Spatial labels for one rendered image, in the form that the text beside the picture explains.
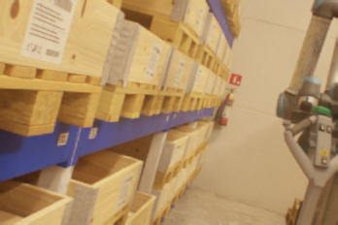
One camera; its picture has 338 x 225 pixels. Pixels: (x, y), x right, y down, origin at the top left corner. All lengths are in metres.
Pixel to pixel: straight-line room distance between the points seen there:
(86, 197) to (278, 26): 6.12
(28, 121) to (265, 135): 6.64
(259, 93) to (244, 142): 0.70
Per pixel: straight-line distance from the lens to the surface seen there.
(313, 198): 2.31
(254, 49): 7.73
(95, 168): 2.69
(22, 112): 1.20
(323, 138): 2.31
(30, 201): 1.72
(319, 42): 3.25
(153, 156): 3.64
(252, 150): 7.73
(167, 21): 2.74
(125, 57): 1.85
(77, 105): 1.55
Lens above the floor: 1.38
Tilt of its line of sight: 4 degrees down
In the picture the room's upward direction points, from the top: 16 degrees clockwise
